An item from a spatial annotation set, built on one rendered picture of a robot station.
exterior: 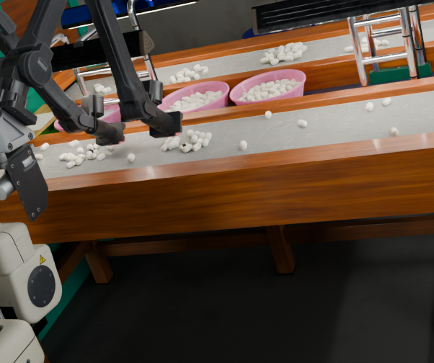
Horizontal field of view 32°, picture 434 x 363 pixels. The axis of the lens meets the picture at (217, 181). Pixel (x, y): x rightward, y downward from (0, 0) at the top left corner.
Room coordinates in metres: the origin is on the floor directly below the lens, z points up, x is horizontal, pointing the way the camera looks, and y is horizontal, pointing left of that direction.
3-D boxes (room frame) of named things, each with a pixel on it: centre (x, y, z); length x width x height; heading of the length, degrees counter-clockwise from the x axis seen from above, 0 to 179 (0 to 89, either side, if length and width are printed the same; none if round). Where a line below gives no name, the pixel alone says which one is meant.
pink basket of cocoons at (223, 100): (2.55, -0.01, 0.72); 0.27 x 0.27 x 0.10
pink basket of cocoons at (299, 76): (2.43, -0.26, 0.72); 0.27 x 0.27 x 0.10
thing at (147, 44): (2.41, 0.35, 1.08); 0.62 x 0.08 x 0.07; 65
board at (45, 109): (2.83, 0.59, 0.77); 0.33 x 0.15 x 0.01; 155
